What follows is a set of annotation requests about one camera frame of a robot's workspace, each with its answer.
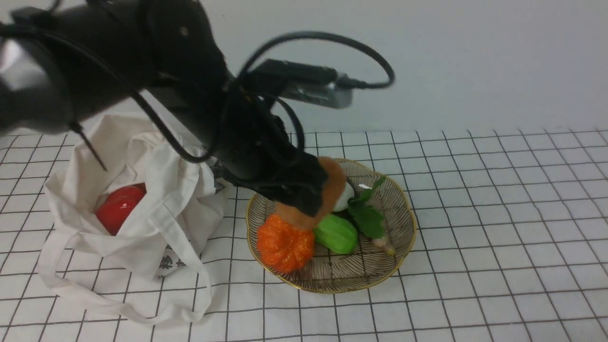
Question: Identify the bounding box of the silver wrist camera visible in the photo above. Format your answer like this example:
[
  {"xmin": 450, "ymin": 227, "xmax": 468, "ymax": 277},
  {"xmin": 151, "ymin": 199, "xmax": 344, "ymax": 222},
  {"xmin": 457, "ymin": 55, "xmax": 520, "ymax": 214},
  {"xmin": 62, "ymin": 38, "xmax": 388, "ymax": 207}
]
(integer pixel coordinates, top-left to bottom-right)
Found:
[{"xmin": 247, "ymin": 60, "xmax": 353, "ymax": 110}]

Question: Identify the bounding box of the red tomato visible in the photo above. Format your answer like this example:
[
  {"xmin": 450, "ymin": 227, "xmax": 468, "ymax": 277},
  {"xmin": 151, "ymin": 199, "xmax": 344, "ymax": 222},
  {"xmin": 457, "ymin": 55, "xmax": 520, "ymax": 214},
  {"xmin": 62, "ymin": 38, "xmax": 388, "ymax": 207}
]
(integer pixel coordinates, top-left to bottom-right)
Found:
[{"xmin": 95, "ymin": 183, "xmax": 146, "ymax": 236}]

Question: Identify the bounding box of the green ridged gourd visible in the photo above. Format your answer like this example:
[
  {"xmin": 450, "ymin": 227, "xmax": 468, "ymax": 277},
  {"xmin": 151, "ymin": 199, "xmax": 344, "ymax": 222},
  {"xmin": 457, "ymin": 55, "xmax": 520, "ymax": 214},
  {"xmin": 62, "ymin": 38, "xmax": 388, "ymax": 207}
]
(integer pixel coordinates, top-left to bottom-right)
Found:
[{"xmin": 313, "ymin": 214, "xmax": 358, "ymax": 255}]

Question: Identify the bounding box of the woven gold-rimmed basket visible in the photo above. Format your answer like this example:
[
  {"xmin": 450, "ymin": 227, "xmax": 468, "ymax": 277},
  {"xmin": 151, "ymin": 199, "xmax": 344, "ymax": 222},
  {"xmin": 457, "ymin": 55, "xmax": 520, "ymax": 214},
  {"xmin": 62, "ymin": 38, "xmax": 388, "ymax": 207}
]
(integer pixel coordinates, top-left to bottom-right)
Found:
[{"xmin": 246, "ymin": 158, "xmax": 418, "ymax": 294}]

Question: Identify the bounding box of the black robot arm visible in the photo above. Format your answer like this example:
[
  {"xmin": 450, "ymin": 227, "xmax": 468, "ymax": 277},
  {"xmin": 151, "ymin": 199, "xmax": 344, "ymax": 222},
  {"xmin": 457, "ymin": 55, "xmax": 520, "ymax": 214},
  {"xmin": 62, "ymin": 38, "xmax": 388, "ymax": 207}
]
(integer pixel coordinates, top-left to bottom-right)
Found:
[{"xmin": 1, "ymin": 0, "xmax": 328, "ymax": 217}]

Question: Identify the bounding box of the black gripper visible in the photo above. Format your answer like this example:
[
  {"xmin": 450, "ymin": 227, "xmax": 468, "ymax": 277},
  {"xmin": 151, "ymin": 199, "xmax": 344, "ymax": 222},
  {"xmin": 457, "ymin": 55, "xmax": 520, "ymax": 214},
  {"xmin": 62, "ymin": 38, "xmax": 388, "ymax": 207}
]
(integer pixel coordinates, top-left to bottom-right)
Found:
[{"xmin": 214, "ymin": 90, "xmax": 328, "ymax": 217}]

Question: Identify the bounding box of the orange pumpkin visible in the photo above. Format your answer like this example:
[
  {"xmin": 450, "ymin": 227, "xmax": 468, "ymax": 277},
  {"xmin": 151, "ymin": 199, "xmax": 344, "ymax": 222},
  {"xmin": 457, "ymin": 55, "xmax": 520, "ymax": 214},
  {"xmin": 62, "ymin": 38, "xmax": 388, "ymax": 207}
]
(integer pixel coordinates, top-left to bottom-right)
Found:
[{"xmin": 256, "ymin": 213, "xmax": 315, "ymax": 274}]

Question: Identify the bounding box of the brown potato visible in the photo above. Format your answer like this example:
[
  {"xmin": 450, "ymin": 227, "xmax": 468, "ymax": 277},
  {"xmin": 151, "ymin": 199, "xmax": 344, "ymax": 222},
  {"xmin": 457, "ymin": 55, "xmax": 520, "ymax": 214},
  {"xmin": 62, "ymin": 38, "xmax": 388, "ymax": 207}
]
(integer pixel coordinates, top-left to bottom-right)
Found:
[{"xmin": 275, "ymin": 156, "xmax": 347, "ymax": 231}]

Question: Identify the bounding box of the white canvas tote bag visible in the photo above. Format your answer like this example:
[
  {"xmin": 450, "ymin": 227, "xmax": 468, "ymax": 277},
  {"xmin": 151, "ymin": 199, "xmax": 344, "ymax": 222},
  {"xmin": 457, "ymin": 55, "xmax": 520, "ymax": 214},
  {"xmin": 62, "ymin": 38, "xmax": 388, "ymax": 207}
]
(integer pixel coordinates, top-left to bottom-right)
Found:
[{"xmin": 38, "ymin": 114, "xmax": 229, "ymax": 325}]

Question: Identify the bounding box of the black camera cable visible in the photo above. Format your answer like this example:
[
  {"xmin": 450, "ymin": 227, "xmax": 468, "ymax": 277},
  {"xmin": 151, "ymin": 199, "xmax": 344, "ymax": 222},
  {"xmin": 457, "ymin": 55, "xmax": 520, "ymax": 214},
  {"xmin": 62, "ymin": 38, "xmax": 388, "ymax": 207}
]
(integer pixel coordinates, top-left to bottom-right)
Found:
[{"xmin": 235, "ymin": 31, "xmax": 396, "ymax": 152}]

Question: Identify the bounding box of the white black-grid tablecloth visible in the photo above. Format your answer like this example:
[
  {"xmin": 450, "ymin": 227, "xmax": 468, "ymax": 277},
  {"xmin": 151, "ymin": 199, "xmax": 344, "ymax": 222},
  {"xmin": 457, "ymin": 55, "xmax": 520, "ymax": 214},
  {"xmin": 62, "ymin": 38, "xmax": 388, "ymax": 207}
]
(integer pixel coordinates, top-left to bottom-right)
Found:
[{"xmin": 0, "ymin": 130, "xmax": 608, "ymax": 342}]

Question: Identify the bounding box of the white radish with green leaves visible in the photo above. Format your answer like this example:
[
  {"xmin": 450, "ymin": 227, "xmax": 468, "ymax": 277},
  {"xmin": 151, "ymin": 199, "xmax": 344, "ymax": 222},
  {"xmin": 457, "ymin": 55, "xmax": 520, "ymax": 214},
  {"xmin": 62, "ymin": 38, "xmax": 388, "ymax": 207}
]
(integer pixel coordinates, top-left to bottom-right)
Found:
[{"xmin": 333, "ymin": 176, "xmax": 395, "ymax": 256}]

